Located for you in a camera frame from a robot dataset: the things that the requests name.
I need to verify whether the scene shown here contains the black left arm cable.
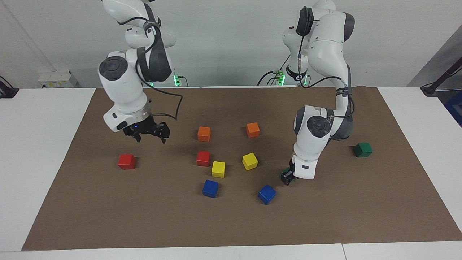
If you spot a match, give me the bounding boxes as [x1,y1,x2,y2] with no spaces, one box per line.
[297,7,356,120]

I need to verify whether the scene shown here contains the brown table mat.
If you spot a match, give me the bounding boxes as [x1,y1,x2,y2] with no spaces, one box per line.
[21,87,462,251]

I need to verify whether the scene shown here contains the black stand foot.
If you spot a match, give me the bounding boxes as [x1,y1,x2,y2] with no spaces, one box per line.
[0,75,19,99]

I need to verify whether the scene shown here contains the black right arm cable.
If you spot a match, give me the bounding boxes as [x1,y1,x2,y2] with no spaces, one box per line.
[117,14,183,121]

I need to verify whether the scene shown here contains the black tripod stand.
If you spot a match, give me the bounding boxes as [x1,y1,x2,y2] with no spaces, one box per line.
[420,57,462,96]

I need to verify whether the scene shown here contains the blue wooden cube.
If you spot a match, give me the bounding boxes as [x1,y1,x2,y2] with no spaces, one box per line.
[202,179,219,198]
[257,184,277,205]

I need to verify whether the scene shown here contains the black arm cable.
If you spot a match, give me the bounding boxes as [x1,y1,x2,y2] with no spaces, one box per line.
[297,7,356,120]
[117,14,183,121]

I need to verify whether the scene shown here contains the white power strip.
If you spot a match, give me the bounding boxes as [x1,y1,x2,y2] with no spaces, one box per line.
[37,70,78,89]

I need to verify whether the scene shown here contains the blue box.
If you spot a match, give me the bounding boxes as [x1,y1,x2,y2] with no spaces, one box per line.
[444,90,462,127]

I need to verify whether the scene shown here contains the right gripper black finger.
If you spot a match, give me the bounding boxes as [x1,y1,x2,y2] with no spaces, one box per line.
[152,122,171,144]
[123,127,142,143]

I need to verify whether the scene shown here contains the yellow wooden cube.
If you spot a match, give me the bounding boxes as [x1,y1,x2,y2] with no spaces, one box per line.
[242,152,259,171]
[211,161,226,178]

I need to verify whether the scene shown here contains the black left base cable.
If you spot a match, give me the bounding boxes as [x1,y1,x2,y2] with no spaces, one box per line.
[257,54,291,86]

